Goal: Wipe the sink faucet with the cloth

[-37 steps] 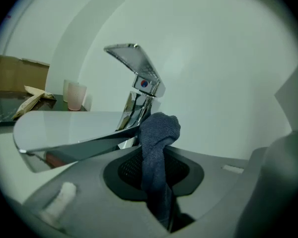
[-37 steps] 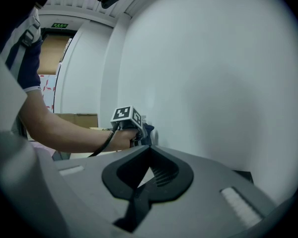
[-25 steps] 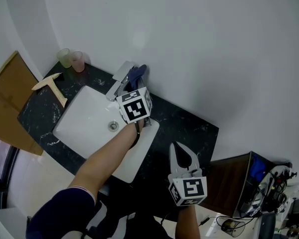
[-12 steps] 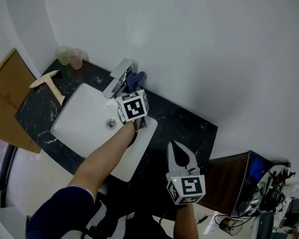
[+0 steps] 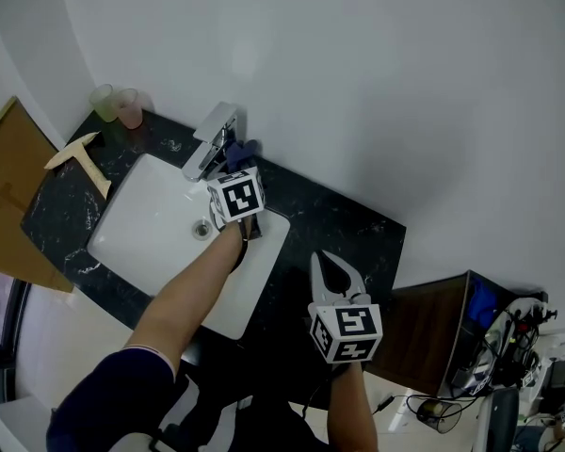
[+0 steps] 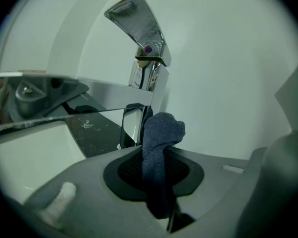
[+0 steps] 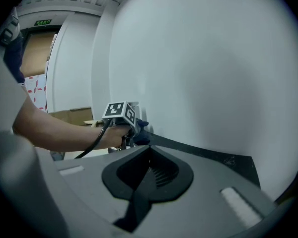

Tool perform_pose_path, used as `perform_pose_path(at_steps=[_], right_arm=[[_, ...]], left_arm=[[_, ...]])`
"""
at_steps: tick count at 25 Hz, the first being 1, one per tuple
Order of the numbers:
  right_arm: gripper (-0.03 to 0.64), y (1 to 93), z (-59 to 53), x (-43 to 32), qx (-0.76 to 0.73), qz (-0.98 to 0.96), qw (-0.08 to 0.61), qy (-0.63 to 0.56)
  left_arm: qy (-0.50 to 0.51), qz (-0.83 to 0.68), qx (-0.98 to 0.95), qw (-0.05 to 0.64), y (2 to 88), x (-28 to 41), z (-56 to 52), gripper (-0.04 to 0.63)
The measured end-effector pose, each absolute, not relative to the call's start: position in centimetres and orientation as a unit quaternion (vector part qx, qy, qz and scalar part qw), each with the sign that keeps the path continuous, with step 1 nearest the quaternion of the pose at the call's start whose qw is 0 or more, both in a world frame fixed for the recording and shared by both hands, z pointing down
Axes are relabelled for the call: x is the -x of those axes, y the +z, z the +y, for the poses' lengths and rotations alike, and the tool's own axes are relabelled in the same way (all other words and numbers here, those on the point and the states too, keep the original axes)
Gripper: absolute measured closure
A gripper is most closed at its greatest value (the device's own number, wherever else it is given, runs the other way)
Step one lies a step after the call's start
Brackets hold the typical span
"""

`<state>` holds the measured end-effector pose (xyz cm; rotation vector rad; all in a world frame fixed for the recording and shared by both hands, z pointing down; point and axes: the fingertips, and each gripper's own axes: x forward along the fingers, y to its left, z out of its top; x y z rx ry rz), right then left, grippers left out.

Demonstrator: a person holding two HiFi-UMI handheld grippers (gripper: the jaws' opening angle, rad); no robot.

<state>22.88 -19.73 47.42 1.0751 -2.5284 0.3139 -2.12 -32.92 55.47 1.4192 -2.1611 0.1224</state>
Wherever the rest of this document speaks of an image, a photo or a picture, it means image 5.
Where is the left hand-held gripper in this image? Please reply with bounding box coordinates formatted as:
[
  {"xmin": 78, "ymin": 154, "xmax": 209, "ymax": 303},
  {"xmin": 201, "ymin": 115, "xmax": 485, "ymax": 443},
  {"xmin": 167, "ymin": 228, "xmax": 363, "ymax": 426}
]
[{"xmin": 205, "ymin": 160, "xmax": 269, "ymax": 243}]

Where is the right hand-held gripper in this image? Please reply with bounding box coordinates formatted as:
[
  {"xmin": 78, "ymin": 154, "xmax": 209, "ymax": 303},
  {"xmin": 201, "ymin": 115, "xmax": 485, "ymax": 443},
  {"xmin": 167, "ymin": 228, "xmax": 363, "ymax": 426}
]
[{"xmin": 307, "ymin": 250, "xmax": 384, "ymax": 365}]

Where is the dark blue cloth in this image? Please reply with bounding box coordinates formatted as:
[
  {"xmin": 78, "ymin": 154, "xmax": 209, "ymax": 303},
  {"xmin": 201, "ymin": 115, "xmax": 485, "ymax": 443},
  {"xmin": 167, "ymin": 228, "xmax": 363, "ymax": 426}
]
[{"xmin": 223, "ymin": 138, "xmax": 263, "ymax": 173}]

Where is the chrome faucet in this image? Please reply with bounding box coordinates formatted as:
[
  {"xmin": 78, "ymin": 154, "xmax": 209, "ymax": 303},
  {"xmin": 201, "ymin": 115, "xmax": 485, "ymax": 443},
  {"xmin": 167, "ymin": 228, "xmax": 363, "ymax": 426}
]
[{"xmin": 182, "ymin": 101, "xmax": 240, "ymax": 183}]

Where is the person's right forearm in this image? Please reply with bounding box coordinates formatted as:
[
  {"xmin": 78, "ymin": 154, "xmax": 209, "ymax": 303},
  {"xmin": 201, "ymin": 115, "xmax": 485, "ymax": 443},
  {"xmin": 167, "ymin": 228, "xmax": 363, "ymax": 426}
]
[{"xmin": 327, "ymin": 360, "xmax": 378, "ymax": 452}]

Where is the person's left forearm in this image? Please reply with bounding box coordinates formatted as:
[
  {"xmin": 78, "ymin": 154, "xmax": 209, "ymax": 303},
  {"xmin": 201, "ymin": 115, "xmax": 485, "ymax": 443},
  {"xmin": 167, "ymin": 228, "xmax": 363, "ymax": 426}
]
[{"xmin": 124, "ymin": 221, "xmax": 255, "ymax": 371}]

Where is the black marble vanity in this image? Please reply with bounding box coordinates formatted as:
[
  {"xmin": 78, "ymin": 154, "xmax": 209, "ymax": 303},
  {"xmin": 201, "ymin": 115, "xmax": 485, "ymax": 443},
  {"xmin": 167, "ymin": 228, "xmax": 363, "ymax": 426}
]
[{"xmin": 20, "ymin": 108, "xmax": 408, "ymax": 412}]

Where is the white sink basin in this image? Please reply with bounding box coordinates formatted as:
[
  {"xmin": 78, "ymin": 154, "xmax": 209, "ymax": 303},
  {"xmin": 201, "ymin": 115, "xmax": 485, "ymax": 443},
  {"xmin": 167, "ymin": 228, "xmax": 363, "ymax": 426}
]
[{"xmin": 87, "ymin": 153, "xmax": 292, "ymax": 341}]

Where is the brown wooden cabinet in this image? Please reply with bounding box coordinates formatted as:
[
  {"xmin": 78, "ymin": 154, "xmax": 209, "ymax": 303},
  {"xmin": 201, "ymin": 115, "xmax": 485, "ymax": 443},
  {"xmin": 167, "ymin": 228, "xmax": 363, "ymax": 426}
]
[{"xmin": 364, "ymin": 269, "xmax": 547, "ymax": 397}]

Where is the pink plastic cup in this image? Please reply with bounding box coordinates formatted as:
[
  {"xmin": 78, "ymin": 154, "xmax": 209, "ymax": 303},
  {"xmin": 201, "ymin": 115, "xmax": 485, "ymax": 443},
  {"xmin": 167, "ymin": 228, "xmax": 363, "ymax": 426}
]
[{"xmin": 116, "ymin": 88, "xmax": 145, "ymax": 130}]

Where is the bright blue bag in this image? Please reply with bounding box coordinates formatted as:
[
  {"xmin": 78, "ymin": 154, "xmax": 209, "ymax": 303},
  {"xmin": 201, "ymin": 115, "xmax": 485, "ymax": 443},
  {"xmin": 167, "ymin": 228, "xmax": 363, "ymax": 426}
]
[{"xmin": 468, "ymin": 280, "xmax": 500, "ymax": 324}]

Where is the beige T-shaped scraper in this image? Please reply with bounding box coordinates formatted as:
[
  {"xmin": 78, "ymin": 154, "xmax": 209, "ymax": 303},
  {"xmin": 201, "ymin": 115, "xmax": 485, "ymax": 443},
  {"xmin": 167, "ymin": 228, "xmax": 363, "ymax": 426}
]
[{"xmin": 43, "ymin": 131, "xmax": 113, "ymax": 202}]

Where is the green plastic cup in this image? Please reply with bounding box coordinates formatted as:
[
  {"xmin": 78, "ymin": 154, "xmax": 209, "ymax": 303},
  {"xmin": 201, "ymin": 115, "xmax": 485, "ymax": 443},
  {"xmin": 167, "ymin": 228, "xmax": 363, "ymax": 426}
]
[{"xmin": 89, "ymin": 83, "xmax": 119, "ymax": 123}]

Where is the black mesh wastebasket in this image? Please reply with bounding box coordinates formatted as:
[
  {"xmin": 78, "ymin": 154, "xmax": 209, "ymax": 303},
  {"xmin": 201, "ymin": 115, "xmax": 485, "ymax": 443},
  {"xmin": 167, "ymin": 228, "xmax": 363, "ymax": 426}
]
[{"xmin": 416, "ymin": 396, "xmax": 463, "ymax": 435}]

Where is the pile of electronic gear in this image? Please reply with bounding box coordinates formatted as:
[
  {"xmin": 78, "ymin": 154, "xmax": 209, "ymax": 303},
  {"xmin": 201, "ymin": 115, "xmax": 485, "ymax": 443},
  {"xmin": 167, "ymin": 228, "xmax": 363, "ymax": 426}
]
[{"xmin": 451, "ymin": 294, "xmax": 561, "ymax": 395}]

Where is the brown cardboard sheet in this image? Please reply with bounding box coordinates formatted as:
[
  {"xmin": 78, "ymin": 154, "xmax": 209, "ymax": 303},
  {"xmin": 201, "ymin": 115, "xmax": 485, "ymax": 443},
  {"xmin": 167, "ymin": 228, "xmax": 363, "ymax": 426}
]
[{"xmin": 0, "ymin": 95, "xmax": 75, "ymax": 294}]

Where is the person's dark clothing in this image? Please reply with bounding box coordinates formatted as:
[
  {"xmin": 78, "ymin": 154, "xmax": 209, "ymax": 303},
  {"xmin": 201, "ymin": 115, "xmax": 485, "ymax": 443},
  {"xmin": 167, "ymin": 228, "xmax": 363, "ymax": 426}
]
[{"xmin": 45, "ymin": 346, "xmax": 340, "ymax": 452}]

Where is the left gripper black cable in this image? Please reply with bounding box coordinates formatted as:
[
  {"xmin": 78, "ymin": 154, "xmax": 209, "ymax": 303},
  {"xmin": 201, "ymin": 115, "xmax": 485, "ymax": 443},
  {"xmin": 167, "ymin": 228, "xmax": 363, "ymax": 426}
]
[{"xmin": 229, "ymin": 223, "xmax": 250, "ymax": 273}]

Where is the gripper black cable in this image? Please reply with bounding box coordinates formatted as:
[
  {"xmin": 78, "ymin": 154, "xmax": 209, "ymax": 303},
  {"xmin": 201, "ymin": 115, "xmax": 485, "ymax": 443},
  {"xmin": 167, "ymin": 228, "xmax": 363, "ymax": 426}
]
[
  {"xmin": 301, "ymin": 368, "xmax": 341, "ymax": 419},
  {"xmin": 229, "ymin": 223, "xmax": 250, "ymax": 273}
]

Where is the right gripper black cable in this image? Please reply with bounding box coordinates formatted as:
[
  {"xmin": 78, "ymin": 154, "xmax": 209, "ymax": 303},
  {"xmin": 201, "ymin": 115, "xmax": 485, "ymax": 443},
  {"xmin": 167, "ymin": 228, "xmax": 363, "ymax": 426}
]
[{"xmin": 301, "ymin": 368, "xmax": 341, "ymax": 419}]

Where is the black floor cable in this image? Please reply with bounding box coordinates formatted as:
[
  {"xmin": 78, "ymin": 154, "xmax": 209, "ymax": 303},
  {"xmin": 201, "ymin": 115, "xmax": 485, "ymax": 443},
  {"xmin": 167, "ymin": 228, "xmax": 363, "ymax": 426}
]
[{"xmin": 372, "ymin": 392, "xmax": 423, "ymax": 414}]

